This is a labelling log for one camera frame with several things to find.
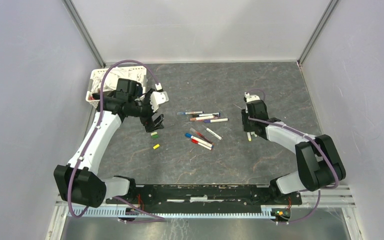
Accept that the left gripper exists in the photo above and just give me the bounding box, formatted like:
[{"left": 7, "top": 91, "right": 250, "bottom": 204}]
[{"left": 128, "top": 89, "right": 165, "bottom": 132}]

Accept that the white grey pen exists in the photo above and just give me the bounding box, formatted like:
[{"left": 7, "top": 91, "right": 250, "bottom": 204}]
[{"left": 202, "top": 125, "right": 223, "bottom": 141}]

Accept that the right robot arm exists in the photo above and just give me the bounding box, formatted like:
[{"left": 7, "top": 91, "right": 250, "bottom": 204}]
[{"left": 241, "top": 98, "right": 346, "bottom": 204}]

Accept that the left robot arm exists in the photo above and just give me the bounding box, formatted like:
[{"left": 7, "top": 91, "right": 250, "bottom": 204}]
[{"left": 53, "top": 78, "right": 169, "bottom": 208}]

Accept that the blue cap white pen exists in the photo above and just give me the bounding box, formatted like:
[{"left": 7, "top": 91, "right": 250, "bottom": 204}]
[{"left": 184, "top": 133, "right": 213, "bottom": 148}]

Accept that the red cap white pen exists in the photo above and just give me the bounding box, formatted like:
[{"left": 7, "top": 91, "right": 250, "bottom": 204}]
[{"left": 191, "top": 139, "right": 212, "bottom": 151}]

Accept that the dark blue cap pen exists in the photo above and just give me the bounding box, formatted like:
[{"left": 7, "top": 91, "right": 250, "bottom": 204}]
[{"left": 198, "top": 112, "right": 221, "bottom": 117}]

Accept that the brown cap pen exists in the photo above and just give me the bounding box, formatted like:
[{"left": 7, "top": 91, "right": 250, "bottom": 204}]
[{"left": 189, "top": 115, "right": 218, "bottom": 122}]

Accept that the blue cap silver pen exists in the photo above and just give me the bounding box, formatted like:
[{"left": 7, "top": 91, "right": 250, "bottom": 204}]
[{"left": 176, "top": 111, "right": 204, "bottom": 116}]

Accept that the purple cap pen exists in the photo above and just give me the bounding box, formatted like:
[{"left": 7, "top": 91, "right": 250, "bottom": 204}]
[{"left": 203, "top": 118, "right": 229, "bottom": 123}]

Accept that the black item in basket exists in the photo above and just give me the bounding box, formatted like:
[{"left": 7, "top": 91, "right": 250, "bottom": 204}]
[{"left": 91, "top": 93, "right": 100, "bottom": 100}]

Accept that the white plastic basket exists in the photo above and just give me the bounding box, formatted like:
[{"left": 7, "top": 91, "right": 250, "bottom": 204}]
[{"left": 85, "top": 65, "right": 148, "bottom": 110}]

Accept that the white cloth in basket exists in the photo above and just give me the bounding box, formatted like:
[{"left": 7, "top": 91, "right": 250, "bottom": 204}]
[{"left": 91, "top": 67, "right": 146, "bottom": 94}]

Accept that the right base electronics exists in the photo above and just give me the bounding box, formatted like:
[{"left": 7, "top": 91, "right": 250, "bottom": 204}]
[{"left": 270, "top": 208, "right": 291, "bottom": 222}]

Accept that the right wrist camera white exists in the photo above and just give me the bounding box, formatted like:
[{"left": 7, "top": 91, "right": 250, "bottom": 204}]
[{"left": 244, "top": 92, "right": 261, "bottom": 103}]

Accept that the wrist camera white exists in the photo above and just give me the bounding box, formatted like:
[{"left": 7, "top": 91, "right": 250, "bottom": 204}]
[
  {"left": 150, "top": 91, "right": 169, "bottom": 113},
  {"left": 244, "top": 92, "right": 261, "bottom": 103}
]

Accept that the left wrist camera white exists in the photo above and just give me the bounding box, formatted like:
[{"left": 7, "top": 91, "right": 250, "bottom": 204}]
[{"left": 150, "top": 91, "right": 169, "bottom": 113}]

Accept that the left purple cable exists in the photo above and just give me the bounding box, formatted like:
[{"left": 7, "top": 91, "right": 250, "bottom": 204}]
[{"left": 67, "top": 59, "right": 166, "bottom": 223}]

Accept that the purple cable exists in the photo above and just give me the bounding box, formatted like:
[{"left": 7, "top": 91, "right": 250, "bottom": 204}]
[
  {"left": 244, "top": 88, "right": 341, "bottom": 225},
  {"left": 67, "top": 59, "right": 166, "bottom": 223}
]

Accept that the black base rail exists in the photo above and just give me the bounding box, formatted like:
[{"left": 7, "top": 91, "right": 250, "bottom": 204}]
[{"left": 123, "top": 184, "right": 303, "bottom": 214}]

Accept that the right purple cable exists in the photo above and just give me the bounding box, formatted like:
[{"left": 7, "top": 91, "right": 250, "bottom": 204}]
[{"left": 244, "top": 88, "right": 341, "bottom": 225}]

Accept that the grey slotted cable duct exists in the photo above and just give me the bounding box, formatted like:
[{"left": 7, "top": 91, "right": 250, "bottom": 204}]
[{"left": 82, "top": 206, "right": 275, "bottom": 220}]

